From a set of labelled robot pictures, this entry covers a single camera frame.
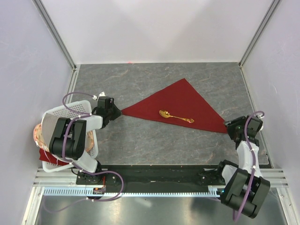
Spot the gold spoon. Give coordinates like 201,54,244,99
159,109,195,124

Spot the red cloth napkin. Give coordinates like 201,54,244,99
122,78,227,134

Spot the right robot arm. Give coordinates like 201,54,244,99
214,111,270,222

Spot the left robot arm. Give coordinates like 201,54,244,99
42,94,122,184

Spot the white plastic basket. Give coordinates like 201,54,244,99
42,100,103,173

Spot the patterned plate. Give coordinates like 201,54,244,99
33,123,95,152

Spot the red cloth in basket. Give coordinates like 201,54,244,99
39,149,68,166

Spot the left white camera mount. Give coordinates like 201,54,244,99
92,92,106,100

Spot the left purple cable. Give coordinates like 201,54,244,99
61,91,98,165

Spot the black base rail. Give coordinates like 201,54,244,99
76,162,225,192

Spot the white slotted cable duct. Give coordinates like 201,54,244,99
43,186,221,198

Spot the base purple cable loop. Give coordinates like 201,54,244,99
42,171,127,213

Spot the left aluminium frame post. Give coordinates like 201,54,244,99
32,0,78,71

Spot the aluminium frame post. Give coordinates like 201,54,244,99
238,0,282,68
32,0,78,71

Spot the right aluminium frame post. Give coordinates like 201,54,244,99
238,0,282,68

